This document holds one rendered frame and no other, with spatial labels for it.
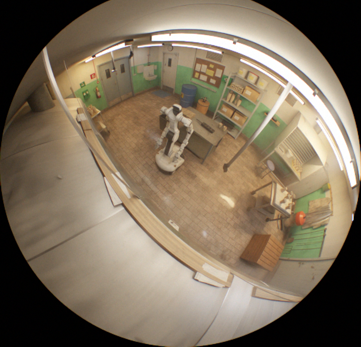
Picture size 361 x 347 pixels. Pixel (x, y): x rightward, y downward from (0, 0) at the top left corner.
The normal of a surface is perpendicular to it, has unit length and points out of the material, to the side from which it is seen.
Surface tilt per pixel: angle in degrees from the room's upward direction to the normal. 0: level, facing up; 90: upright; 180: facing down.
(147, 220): 33
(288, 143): 90
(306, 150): 90
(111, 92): 90
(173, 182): 0
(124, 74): 90
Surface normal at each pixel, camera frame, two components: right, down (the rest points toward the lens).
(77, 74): 0.73, 0.64
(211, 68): -0.67, 0.62
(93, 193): 0.46, -0.73
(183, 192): 0.11, -0.46
